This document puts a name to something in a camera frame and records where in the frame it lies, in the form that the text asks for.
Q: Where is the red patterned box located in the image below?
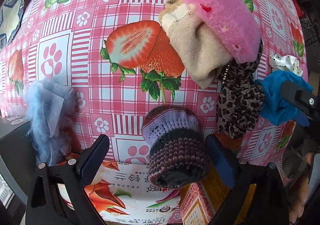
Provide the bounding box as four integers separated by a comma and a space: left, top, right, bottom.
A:
178, 164, 258, 225

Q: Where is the plaid star fabric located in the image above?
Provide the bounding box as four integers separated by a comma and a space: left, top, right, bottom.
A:
0, 0, 24, 50

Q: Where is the white polka dot scrunchie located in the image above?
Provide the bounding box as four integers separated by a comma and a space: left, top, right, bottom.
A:
269, 54, 303, 77

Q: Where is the large pink foam sponge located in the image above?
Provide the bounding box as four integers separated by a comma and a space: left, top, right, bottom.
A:
182, 0, 260, 64

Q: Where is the purple knitted hat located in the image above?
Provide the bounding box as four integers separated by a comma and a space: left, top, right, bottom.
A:
141, 105, 209, 189

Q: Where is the light blue fluffy cloth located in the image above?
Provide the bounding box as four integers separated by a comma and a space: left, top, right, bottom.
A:
24, 78, 76, 166

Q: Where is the leopard print scarf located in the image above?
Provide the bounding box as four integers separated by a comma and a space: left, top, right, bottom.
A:
216, 42, 265, 139

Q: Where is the pink strawberry tablecloth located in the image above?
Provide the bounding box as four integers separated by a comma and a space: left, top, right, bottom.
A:
0, 0, 310, 225

